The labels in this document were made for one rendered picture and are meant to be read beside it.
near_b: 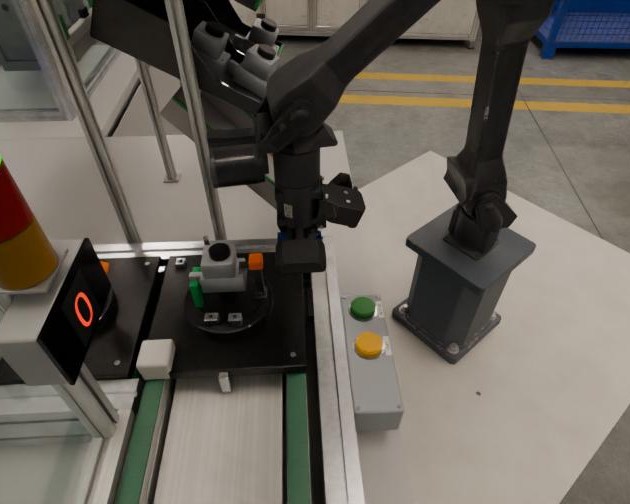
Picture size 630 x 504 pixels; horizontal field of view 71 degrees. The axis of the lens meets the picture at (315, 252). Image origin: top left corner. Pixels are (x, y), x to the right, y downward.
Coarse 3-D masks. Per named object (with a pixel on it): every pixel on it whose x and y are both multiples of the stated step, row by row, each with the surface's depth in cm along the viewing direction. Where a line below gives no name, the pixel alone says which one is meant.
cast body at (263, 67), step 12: (252, 48) 71; (264, 48) 71; (252, 60) 71; (264, 60) 71; (276, 60) 72; (228, 72) 75; (240, 72) 73; (252, 72) 72; (264, 72) 72; (240, 84) 74; (252, 84) 74; (264, 84) 73; (264, 96) 74
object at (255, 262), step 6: (252, 258) 65; (258, 258) 65; (240, 264) 66; (246, 264) 66; (252, 264) 64; (258, 264) 65; (240, 270) 66; (258, 270) 66; (258, 276) 67; (258, 282) 68; (258, 288) 69; (264, 288) 70
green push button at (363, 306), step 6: (354, 300) 72; (360, 300) 72; (366, 300) 72; (354, 306) 72; (360, 306) 72; (366, 306) 72; (372, 306) 72; (354, 312) 71; (360, 312) 71; (366, 312) 71; (372, 312) 71; (360, 318) 71; (366, 318) 71
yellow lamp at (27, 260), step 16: (32, 224) 35; (16, 240) 33; (32, 240) 35; (48, 240) 37; (0, 256) 33; (16, 256) 34; (32, 256) 35; (48, 256) 37; (0, 272) 34; (16, 272) 35; (32, 272) 36; (48, 272) 37; (16, 288) 36
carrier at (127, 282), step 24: (120, 264) 79; (144, 264) 79; (120, 288) 74; (144, 288) 74; (120, 312) 71; (144, 312) 71; (96, 336) 68; (120, 336) 68; (96, 360) 65; (120, 360) 65
